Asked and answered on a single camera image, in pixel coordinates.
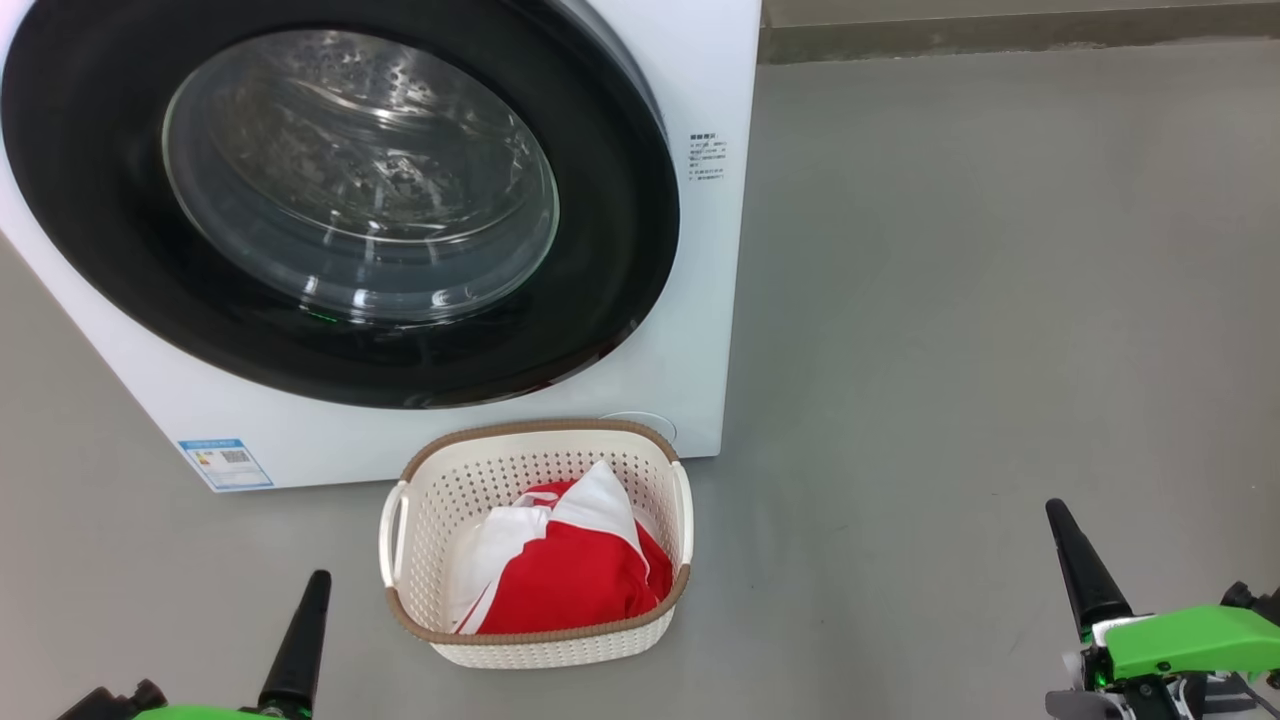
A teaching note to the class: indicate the blue energy label sticker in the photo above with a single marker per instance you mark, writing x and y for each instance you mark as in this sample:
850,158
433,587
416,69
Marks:
225,465

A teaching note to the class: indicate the black round washer door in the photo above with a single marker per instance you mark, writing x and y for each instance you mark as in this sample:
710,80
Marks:
100,200

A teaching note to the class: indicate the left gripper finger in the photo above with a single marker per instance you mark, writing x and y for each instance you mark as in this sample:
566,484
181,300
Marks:
295,670

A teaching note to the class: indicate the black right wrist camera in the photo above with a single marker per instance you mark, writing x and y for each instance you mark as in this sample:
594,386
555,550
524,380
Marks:
1255,600

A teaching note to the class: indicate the cream perforated laundry basket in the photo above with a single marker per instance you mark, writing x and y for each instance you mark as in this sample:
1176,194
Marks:
440,500

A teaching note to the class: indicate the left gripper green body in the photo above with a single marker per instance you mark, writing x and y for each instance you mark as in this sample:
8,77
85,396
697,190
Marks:
200,714

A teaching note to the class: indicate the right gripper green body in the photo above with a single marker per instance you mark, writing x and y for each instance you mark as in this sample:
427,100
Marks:
1190,640

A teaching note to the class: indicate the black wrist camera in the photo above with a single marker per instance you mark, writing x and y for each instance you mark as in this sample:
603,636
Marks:
110,702
1255,600

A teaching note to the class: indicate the round white filter cover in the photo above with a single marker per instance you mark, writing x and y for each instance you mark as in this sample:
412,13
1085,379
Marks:
655,422

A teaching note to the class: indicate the red and white garment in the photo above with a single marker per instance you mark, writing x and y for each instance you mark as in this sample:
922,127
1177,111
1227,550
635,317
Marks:
570,590

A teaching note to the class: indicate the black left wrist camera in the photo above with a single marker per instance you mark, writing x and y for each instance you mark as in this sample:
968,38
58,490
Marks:
110,702

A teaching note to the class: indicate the white front-load washing machine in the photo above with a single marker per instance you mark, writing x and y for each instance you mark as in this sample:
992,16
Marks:
700,300

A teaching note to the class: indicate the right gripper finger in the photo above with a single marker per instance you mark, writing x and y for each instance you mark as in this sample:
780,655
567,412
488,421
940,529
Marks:
1090,585

